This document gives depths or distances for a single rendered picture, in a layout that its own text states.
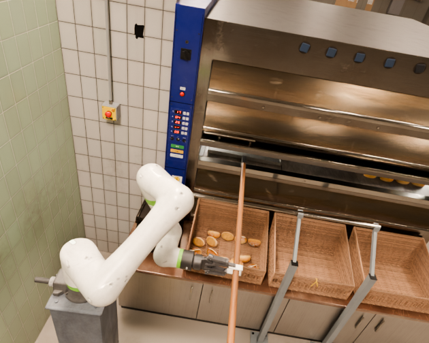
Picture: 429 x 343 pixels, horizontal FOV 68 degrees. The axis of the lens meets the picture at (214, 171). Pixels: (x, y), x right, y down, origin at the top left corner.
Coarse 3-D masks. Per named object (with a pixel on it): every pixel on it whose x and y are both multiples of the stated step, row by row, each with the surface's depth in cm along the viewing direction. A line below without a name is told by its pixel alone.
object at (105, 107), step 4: (104, 104) 202; (108, 104) 203; (112, 104) 204; (116, 104) 205; (104, 108) 202; (108, 108) 202; (112, 108) 202; (116, 108) 202; (120, 108) 208; (104, 112) 204; (112, 112) 203; (116, 112) 204; (120, 112) 210; (104, 116) 205; (112, 116) 205; (116, 116) 205; (120, 116) 211; (116, 120) 207
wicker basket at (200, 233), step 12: (204, 204) 244; (216, 204) 243; (228, 204) 243; (204, 216) 248; (216, 216) 247; (228, 216) 246; (252, 216) 245; (264, 216) 244; (192, 228) 226; (204, 228) 251; (216, 228) 251; (228, 228) 250; (252, 228) 248; (264, 228) 244; (204, 240) 245; (264, 240) 235; (204, 252) 235; (228, 252) 238; (240, 252) 240; (252, 252) 241; (264, 252) 225; (264, 264) 216; (228, 276) 219; (240, 276) 218; (252, 276) 216
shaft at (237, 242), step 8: (240, 176) 214; (240, 184) 206; (240, 192) 199; (240, 200) 193; (240, 208) 187; (240, 216) 182; (240, 224) 177; (240, 232) 172; (240, 240) 168; (232, 280) 148; (232, 288) 144; (232, 296) 141; (232, 304) 137; (232, 312) 134; (232, 320) 132; (232, 328) 129; (232, 336) 126
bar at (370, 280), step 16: (192, 192) 197; (272, 208) 197; (352, 224) 197; (368, 224) 197; (288, 272) 195; (368, 288) 196; (272, 304) 218; (352, 304) 207; (272, 320) 225; (256, 336) 249
